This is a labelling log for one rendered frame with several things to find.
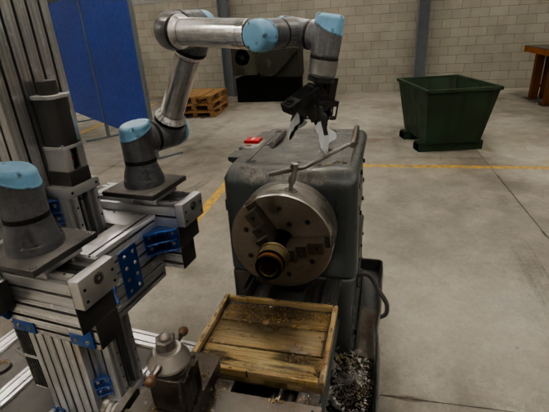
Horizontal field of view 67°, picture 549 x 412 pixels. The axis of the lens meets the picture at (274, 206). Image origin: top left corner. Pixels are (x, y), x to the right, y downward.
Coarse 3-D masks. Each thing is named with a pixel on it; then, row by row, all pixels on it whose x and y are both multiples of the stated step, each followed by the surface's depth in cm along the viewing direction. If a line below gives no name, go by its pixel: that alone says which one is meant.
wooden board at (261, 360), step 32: (224, 320) 123; (256, 320) 122; (288, 320) 121; (320, 320) 120; (224, 352) 111; (256, 352) 110; (288, 352) 109; (320, 352) 109; (256, 384) 102; (288, 384) 100; (320, 384) 97
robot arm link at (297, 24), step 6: (288, 18) 106; (294, 18) 107; (300, 18) 108; (294, 24) 105; (300, 24) 107; (306, 24) 106; (294, 30) 105; (300, 30) 106; (294, 36) 105; (300, 36) 107; (294, 42) 107; (300, 42) 108; (306, 48) 109
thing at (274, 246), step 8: (264, 248) 114; (272, 248) 113; (280, 248) 114; (264, 256) 111; (272, 256) 111; (280, 256) 112; (288, 256) 115; (256, 264) 112; (264, 264) 116; (272, 264) 118; (280, 264) 111; (264, 272) 114; (272, 272) 114; (280, 272) 111
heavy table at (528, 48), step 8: (528, 48) 860; (536, 48) 818; (544, 48) 781; (536, 56) 825; (544, 56) 815; (536, 64) 824; (536, 72) 829; (544, 72) 832; (536, 80) 835; (544, 80) 832; (536, 88) 841; (544, 88) 838; (528, 96) 860; (536, 96) 847; (544, 96) 780; (544, 104) 780
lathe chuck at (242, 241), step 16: (256, 192) 128; (272, 192) 120; (288, 192) 120; (304, 192) 122; (272, 208) 120; (288, 208) 119; (304, 208) 118; (320, 208) 120; (240, 224) 125; (288, 224) 122; (304, 224) 120; (320, 224) 118; (240, 240) 128; (256, 240) 126; (240, 256) 130; (256, 256) 128; (320, 256) 123; (256, 272) 131; (288, 272) 128; (304, 272) 127; (320, 272) 125
